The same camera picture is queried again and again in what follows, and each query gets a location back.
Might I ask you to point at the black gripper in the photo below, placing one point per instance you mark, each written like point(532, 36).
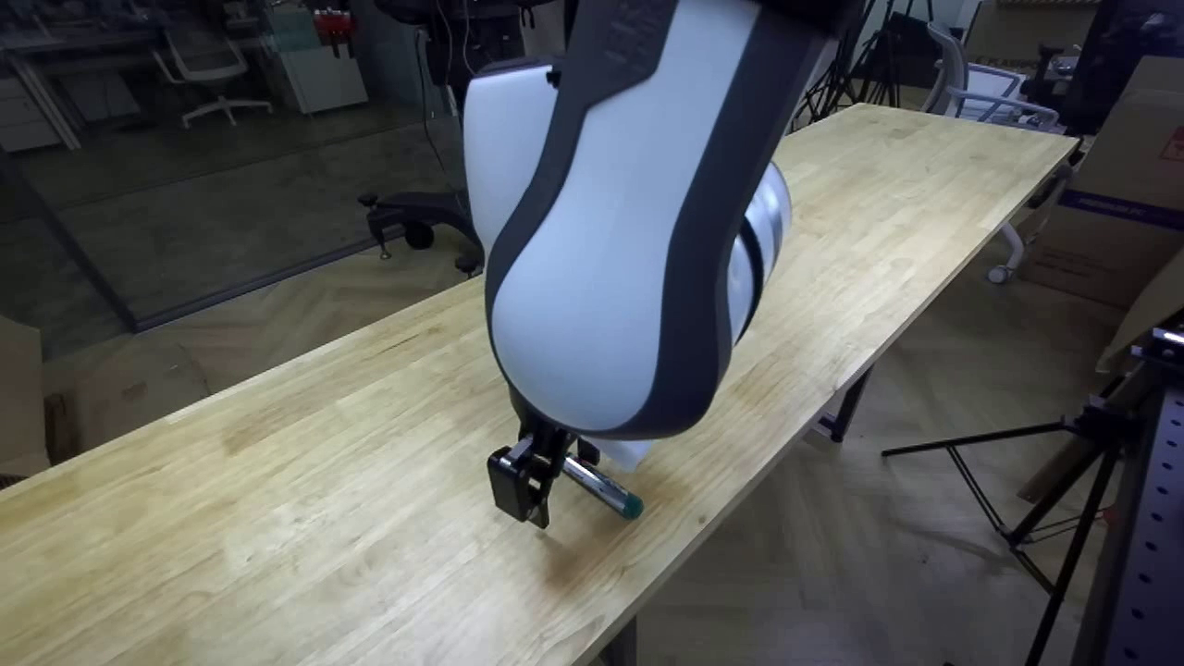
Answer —
point(547, 446)

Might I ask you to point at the green marker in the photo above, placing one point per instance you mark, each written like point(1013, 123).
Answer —
point(603, 489)

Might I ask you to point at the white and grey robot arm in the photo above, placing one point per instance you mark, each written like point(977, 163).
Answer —
point(643, 209)

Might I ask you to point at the black wheeled pillar stand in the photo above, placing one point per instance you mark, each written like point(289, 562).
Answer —
point(418, 225)

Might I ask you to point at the black table leg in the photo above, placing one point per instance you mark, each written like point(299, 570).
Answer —
point(850, 408)

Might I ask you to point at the white office chair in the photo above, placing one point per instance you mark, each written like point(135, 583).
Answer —
point(209, 77)

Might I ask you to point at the white mesh chair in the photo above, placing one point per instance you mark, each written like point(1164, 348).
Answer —
point(1003, 114)

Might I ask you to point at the grey perforated metal panel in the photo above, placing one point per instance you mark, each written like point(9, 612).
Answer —
point(1147, 541)

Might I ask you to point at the brown cardboard box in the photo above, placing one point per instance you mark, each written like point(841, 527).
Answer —
point(1114, 186)

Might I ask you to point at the black camera tripod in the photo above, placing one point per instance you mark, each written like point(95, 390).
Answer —
point(1058, 494)

